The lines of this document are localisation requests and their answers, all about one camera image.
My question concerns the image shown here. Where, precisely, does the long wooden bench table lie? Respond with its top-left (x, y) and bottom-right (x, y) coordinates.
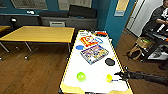
top-left (0, 25), bottom-right (76, 61)

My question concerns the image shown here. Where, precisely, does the purple board game box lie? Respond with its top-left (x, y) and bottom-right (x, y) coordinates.
top-left (79, 45), bottom-right (110, 64)

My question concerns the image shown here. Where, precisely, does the wooden air hockey table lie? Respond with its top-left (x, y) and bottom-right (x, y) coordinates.
top-left (59, 29), bottom-right (134, 94)

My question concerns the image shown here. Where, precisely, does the person in dark top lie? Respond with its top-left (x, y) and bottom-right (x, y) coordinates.
top-left (144, 4), bottom-right (168, 34)

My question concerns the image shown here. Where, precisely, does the dark grey sofa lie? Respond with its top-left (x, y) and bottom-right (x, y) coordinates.
top-left (38, 4), bottom-right (98, 31)
top-left (0, 13), bottom-right (43, 28)

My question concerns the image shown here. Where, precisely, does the green ball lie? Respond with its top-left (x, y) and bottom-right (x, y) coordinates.
top-left (76, 71), bottom-right (87, 83)

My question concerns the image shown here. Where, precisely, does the yellow wall notice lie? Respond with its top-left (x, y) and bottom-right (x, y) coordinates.
top-left (113, 0), bottom-right (130, 18)

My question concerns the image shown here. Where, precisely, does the red yellow board game box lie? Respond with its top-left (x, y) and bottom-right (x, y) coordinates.
top-left (79, 35), bottom-right (99, 48)

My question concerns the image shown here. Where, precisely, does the brown black backpack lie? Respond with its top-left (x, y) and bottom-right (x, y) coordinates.
top-left (125, 44), bottom-right (143, 61)

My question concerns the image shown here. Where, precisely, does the tan tote bag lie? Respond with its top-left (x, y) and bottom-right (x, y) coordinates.
top-left (135, 37), bottom-right (154, 50)

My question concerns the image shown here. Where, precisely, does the blue plastic ring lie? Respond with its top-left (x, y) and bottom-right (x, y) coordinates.
top-left (94, 37), bottom-right (105, 44)

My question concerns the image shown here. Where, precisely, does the red orange flat object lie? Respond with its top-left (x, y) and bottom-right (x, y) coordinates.
top-left (94, 31), bottom-right (108, 37)

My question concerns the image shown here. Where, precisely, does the white open door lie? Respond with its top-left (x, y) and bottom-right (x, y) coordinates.
top-left (125, 0), bottom-right (153, 38)

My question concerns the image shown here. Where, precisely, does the black air hockey pusher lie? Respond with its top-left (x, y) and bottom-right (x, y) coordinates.
top-left (104, 57), bottom-right (116, 67)

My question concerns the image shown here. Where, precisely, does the small blue disc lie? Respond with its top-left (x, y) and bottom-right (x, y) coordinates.
top-left (75, 45), bottom-right (84, 51)

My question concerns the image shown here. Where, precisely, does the interior glass window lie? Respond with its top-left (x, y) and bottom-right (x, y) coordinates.
top-left (0, 0), bottom-right (8, 9)
top-left (9, 0), bottom-right (48, 10)
top-left (57, 0), bottom-right (93, 11)

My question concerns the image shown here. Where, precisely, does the black sofa back cushion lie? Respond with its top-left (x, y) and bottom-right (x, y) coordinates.
top-left (68, 4), bottom-right (98, 19)

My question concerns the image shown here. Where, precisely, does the white wall outlet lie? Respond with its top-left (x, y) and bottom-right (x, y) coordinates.
top-left (26, 10), bottom-right (35, 15)

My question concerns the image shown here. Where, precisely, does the wooden rectangular table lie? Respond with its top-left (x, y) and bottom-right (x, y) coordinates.
top-left (0, 25), bottom-right (11, 34)

